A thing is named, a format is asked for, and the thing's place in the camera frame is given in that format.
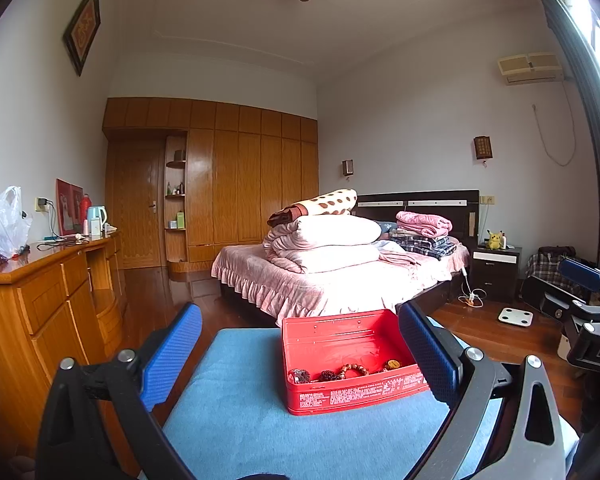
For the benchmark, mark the dark nightstand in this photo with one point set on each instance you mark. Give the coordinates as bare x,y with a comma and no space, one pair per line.
494,277

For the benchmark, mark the blue tablecloth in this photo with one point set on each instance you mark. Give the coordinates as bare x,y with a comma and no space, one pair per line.
240,425

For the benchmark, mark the dark curtain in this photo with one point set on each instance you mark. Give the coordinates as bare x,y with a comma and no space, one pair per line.
594,110

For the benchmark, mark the framed wall picture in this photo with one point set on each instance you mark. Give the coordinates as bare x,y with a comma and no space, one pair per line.
82,27

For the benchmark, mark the white plastic bag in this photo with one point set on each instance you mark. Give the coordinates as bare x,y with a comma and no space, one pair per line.
5,225

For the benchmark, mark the red tin box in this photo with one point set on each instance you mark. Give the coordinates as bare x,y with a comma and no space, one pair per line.
350,395

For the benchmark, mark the wooden wall lamp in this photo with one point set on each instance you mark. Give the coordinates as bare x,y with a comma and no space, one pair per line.
483,149

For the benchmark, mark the folded plaid clothes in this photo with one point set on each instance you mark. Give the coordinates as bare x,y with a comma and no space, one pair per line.
427,247

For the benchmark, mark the dark headboard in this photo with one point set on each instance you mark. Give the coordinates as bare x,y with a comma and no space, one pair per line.
429,200

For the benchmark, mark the wooden wardrobe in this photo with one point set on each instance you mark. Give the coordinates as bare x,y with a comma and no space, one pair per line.
250,185

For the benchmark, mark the stack of folded quilts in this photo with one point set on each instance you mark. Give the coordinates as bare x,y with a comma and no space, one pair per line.
330,240

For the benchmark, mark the green box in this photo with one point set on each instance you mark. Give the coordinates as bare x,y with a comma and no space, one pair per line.
180,220

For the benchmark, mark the red thermos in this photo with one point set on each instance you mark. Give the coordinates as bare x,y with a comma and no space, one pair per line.
85,212

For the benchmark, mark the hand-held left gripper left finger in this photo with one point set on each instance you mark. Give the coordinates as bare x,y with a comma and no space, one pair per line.
172,355

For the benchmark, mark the light blue kettle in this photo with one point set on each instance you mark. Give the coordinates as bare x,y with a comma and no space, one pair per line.
97,220

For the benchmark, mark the wooden door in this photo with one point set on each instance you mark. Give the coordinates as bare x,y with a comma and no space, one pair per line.
135,205

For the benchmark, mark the yellow plush toy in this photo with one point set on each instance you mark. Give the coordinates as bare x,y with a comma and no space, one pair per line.
494,240

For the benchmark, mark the white bathroom scale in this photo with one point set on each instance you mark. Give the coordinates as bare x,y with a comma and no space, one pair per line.
515,317

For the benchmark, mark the small wall lamp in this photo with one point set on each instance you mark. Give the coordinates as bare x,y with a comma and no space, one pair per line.
348,167

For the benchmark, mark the red framed picture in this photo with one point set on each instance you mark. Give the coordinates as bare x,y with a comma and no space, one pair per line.
69,207

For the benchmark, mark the wall charger plug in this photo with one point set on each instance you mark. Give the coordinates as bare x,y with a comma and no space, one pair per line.
42,204

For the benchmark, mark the wooden dresser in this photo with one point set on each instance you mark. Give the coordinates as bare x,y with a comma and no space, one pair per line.
45,310

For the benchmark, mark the plaid bag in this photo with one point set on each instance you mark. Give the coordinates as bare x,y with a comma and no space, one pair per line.
542,262

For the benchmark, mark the air conditioner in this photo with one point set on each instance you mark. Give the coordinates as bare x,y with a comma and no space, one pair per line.
529,69

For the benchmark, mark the spotted blanket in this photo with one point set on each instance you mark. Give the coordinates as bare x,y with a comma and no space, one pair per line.
325,205

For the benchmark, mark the folded pink cloth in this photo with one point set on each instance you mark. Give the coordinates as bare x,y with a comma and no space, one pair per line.
422,224

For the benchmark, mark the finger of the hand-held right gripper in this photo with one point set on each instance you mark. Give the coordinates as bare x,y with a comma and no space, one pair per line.
544,295
582,272

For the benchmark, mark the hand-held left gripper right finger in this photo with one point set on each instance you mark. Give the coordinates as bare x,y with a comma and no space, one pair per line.
427,350

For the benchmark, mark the bed with pink cover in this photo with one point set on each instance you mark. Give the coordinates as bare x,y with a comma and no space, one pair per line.
290,290

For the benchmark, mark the wall socket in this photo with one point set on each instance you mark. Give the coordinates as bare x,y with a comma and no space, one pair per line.
488,199

